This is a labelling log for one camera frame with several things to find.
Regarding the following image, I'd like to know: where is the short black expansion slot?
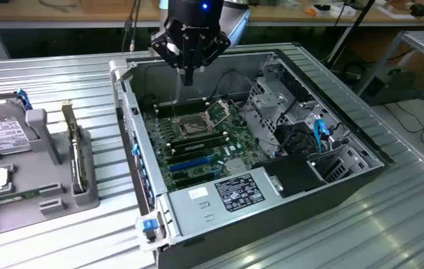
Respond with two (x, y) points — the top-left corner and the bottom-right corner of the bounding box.
(177, 175), (220, 188)

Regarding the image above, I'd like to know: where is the black cable on white table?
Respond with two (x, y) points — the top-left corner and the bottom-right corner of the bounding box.
(395, 101), (424, 142)

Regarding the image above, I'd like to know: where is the CPU socket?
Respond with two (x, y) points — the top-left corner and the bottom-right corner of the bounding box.
(177, 113), (213, 140)

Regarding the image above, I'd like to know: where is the white paper sheet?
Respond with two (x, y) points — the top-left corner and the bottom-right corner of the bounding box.
(375, 2), (419, 21)

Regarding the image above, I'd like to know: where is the silver hard disk with label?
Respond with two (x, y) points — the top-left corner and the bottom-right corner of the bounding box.
(0, 94), (35, 156)

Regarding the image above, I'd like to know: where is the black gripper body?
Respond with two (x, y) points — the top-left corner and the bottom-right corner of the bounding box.
(162, 0), (224, 43)

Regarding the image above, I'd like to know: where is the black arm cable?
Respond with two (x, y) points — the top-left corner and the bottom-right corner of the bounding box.
(122, 0), (142, 53)

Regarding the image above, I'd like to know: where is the graphics card with metal bracket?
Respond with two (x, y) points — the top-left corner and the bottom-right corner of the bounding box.
(61, 99), (90, 194)

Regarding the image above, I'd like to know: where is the small metal disk bay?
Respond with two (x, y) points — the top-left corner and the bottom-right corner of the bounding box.
(306, 145), (371, 185)

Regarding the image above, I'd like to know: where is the silver chipset heatsink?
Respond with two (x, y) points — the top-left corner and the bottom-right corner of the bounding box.
(224, 158), (252, 174)

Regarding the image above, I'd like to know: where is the grey plastic parts rack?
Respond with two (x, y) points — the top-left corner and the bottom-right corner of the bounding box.
(0, 108), (102, 235)

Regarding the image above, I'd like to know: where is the silver metal disk bay cage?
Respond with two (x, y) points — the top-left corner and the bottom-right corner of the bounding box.
(241, 75), (300, 157)

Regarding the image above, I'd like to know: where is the black wire in case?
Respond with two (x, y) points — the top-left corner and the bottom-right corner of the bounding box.
(212, 69), (253, 99)

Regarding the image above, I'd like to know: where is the green motherboard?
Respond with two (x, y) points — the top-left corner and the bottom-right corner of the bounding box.
(142, 98), (253, 192)

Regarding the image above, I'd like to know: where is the blue case latch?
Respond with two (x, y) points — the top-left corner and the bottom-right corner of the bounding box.
(141, 218), (159, 234)

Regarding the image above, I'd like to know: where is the orange and white box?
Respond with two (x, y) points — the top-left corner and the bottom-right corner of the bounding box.
(302, 3), (359, 18)

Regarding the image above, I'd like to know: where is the blue expansion slot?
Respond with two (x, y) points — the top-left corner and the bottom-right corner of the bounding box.
(169, 156), (214, 172)

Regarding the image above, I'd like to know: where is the blue disk mounting bracket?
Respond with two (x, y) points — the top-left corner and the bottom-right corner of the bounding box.
(15, 87), (34, 110)

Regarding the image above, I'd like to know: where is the grey cable on bench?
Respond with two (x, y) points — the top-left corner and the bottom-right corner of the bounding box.
(39, 0), (79, 12)

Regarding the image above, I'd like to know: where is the grey power supply with label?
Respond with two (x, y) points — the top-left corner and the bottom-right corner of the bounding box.
(166, 168), (285, 236)

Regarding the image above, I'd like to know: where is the blue wire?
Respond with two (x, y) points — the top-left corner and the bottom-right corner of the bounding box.
(313, 118), (329, 155)

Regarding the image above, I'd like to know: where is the long black expansion slot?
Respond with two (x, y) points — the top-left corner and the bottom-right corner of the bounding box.
(173, 170), (217, 183)

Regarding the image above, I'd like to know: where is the open black PC case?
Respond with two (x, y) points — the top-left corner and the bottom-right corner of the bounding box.
(109, 49), (396, 269)

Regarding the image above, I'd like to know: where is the black RAM slot bank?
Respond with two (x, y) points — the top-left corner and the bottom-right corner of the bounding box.
(153, 99), (209, 118)

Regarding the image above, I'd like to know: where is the wooden workbench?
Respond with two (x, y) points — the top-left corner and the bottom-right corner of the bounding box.
(0, 0), (424, 29)

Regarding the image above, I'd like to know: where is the black plastic shroud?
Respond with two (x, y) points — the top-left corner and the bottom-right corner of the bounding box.
(252, 156), (328, 198)

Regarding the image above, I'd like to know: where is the black tripod pole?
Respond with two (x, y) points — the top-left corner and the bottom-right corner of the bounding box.
(325, 0), (379, 64)

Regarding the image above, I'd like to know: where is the metal socket cover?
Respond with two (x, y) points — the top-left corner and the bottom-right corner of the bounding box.
(204, 99), (234, 120)

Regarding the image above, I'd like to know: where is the dark grey box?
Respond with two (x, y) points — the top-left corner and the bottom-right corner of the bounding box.
(361, 69), (420, 99)

